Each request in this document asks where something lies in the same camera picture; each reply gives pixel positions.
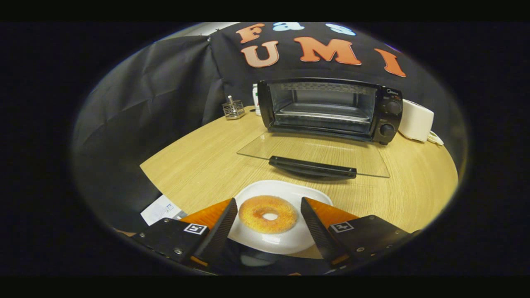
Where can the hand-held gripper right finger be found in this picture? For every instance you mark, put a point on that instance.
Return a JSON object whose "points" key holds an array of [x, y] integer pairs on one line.
{"points": [[316, 231]]}

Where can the white paper sheet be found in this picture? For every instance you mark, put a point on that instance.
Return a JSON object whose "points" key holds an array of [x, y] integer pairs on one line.
{"points": [[159, 209]]}

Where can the sugared donut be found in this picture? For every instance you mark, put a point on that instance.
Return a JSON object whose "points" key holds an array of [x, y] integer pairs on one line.
{"points": [[248, 217]]}

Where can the white plate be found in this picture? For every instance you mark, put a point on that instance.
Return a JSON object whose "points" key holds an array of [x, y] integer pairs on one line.
{"points": [[281, 244]]}

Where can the black backdrop cloth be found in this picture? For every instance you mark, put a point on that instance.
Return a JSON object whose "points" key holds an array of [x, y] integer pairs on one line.
{"points": [[145, 103]]}

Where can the white toaster appliance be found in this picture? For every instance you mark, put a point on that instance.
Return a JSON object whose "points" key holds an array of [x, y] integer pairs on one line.
{"points": [[416, 120]]}

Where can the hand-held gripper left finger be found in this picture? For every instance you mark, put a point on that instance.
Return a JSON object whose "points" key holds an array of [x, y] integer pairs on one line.
{"points": [[219, 231]]}

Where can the metal oven tray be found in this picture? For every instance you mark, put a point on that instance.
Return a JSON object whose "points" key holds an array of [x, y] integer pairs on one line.
{"points": [[323, 111]]}

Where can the black toaster oven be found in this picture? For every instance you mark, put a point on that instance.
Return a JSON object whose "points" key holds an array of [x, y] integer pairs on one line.
{"points": [[385, 116]]}

